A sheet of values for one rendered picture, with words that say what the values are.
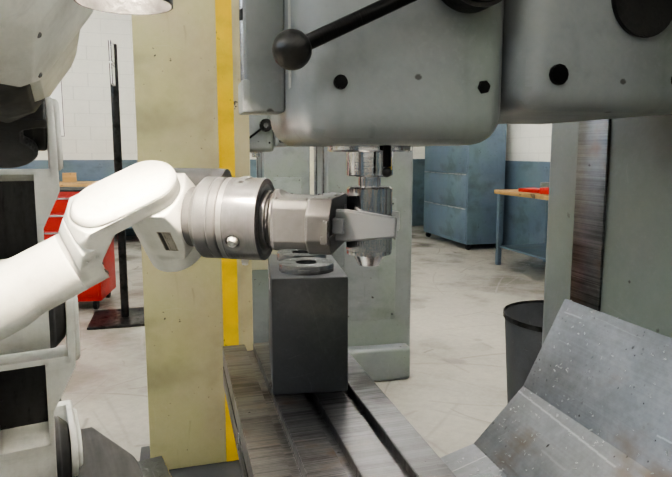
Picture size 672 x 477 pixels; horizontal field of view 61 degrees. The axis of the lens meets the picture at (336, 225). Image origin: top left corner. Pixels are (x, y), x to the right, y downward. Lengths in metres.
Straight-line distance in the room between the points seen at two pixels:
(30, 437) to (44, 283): 0.72
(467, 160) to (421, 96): 7.32
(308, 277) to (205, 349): 1.55
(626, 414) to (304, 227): 0.46
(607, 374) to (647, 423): 0.09
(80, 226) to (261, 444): 0.37
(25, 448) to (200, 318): 1.19
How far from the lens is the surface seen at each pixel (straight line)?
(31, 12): 0.82
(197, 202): 0.60
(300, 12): 0.50
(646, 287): 0.82
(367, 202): 0.57
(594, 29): 0.58
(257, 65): 0.55
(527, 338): 2.46
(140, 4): 0.53
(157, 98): 2.29
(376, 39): 0.50
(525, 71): 0.54
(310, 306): 0.90
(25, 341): 1.16
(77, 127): 9.67
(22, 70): 0.86
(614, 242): 0.85
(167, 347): 2.40
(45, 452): 1.32
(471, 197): 7.85
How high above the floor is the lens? 1.30
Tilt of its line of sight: 7 degrees down
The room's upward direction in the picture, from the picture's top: straight up
